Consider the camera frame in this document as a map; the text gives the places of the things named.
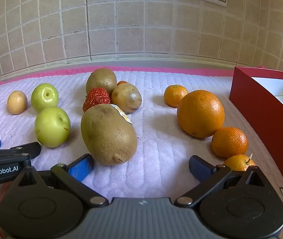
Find large orange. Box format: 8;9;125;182
177;90;225;138

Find red cardboard box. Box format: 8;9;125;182
229;66;283;215

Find white quilted mat pink edge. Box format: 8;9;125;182
0;66;283;206

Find small mandarin with stem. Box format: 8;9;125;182
222;154;256;172

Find small yellow fruit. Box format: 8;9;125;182
7;91;28;115

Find red strawberry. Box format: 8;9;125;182
83;87;111;113

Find large kiwi with sticker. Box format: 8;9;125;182
81;104;138;166

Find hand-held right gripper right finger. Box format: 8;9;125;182
175;155;269;208

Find green apple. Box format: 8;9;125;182
30;83;59;113
34;107;71;148

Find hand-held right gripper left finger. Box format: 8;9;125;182
11;154;109;208

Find brown kiwi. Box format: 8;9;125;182
86;68;117;96

